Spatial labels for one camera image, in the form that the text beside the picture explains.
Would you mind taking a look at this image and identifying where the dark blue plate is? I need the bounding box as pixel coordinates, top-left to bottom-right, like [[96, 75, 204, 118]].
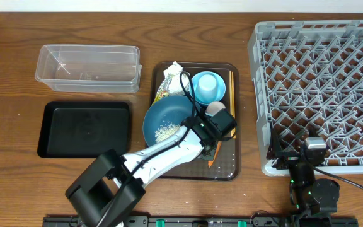
[[143, 95, 200, 147]]

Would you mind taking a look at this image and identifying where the pile of white rice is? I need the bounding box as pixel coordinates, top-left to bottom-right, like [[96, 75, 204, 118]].
[[154, 123, 180, 143]]

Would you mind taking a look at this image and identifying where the orange carrot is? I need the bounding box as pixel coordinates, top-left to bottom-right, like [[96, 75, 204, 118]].
[[208, 141, 222, 168]]

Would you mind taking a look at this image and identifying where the yellow snack wrapper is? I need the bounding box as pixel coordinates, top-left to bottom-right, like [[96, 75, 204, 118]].
[[153, 88, 169, 104]]

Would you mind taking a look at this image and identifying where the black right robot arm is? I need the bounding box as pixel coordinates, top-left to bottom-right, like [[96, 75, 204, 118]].
[[267, 130, 340, 226]]

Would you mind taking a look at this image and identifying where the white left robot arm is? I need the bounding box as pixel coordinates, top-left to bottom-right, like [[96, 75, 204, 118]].
[[66, 116, 236, 226]]

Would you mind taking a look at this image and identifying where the grey dishwasher rack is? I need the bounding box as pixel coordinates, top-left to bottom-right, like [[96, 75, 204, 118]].
[[248, 20, 363, 176]]

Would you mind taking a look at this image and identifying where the black waste tray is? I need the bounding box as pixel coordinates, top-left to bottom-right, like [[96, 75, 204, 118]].
[[37, 101, 130, 158]]

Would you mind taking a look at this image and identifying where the pink white cup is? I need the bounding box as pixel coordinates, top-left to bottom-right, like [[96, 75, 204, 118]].
[[205, 101, 226, 116]]

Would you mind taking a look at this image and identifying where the light blue cup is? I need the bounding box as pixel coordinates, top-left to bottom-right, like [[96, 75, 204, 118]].
[[197, 74, 217, 103]]

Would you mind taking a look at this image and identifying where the dark brown serving tray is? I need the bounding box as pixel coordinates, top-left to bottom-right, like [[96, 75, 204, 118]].
[[161, 62, 241, 181]]

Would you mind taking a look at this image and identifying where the light blue bowl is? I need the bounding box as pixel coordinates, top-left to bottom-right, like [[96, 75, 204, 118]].
[[192, 71, 226, 105]]

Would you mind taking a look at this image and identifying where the wooden chopstick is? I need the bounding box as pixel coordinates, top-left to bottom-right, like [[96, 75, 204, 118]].
[[229, 71, 235, 117], [229, 71, 236, 139]]

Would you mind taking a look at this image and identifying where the clear plastic bin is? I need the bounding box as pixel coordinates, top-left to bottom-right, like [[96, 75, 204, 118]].
[[35, 44, 142, 93]]

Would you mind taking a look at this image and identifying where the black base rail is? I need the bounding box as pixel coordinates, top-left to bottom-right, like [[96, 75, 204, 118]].
[[42, 214, 359, 227]]

